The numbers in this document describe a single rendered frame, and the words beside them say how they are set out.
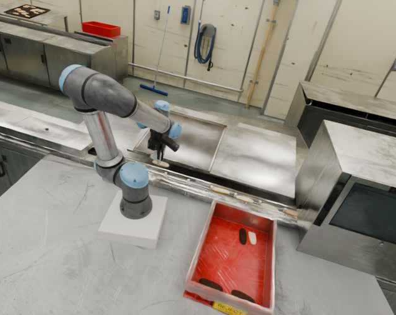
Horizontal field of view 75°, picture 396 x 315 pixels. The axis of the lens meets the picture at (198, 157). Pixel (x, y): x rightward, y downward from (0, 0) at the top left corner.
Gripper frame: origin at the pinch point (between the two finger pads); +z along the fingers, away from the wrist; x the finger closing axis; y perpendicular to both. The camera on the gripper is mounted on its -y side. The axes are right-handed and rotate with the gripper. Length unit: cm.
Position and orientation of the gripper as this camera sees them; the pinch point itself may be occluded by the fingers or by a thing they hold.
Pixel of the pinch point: (160, 161)
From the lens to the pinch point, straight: 149.2
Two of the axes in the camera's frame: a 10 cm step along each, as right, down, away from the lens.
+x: -2.6, 5.0, -8.2
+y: -9.5, -2.7, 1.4
